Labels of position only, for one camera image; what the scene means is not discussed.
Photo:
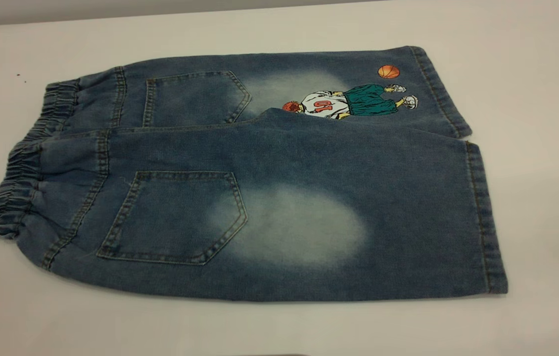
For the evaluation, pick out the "blue denim shorts basketball print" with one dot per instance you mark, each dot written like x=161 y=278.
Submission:
x=309 y=163

